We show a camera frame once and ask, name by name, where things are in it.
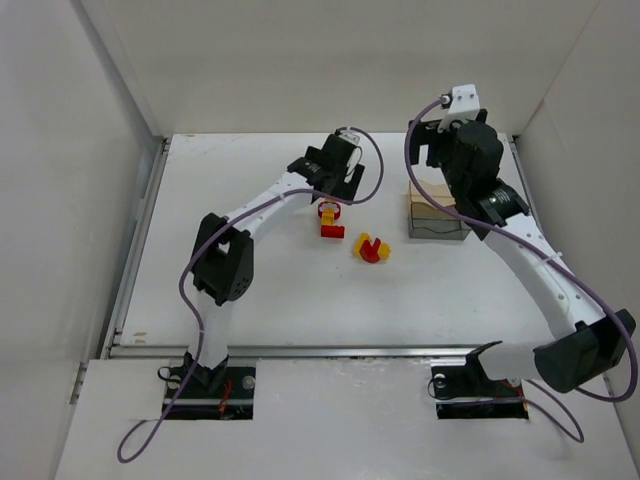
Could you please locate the yellow curved lego brick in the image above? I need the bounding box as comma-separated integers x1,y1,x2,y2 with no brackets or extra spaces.
320,209,336,227

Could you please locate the red rectangular lego brick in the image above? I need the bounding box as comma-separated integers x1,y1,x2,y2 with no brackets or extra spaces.
320,225,345,239

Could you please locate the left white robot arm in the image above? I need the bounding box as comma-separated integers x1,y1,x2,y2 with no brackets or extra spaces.
178,128,364,391

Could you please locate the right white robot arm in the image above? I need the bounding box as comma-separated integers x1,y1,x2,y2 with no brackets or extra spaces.
404,110,639,403

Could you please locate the yellow lego brick left cluster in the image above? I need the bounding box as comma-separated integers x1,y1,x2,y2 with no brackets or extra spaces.
353,232,371,262

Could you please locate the yellow lego brick cluster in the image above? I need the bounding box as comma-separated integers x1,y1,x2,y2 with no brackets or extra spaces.
353,232,371,262
377,243,391,262

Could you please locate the grey transparent container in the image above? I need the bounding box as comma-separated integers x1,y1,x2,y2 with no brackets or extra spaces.
408,203,471,241

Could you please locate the red lego brick cluster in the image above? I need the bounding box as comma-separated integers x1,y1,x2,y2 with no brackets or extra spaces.
367,238,381,264

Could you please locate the yellow lego brick right cluster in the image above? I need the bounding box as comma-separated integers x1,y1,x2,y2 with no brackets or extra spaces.
377,243,391,262

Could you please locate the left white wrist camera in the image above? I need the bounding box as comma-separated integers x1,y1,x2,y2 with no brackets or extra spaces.
335,128,363,178

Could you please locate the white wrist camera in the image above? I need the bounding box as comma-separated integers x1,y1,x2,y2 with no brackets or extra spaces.
335,128,363,178
437,84,480,133

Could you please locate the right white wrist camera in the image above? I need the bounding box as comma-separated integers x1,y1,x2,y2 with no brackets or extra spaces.
437,84,480,133

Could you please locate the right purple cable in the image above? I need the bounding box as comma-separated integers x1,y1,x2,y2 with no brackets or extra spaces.
403,97,640,445

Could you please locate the purple cable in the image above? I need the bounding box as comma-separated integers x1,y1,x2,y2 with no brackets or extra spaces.
116,126,385,476
403,97,640,445

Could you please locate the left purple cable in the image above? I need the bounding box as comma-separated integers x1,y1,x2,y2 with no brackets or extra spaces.
116,126,385,476

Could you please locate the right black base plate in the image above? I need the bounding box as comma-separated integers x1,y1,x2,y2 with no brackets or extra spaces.
428,365,529,420

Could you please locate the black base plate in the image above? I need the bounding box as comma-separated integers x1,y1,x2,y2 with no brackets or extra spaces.
166,361,257,421
428,365,529,420

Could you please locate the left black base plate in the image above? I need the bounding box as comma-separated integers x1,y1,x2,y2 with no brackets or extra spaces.
166,361,257,421

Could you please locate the aluminium rail front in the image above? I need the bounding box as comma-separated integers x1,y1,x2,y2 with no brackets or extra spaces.
103,344,476,359

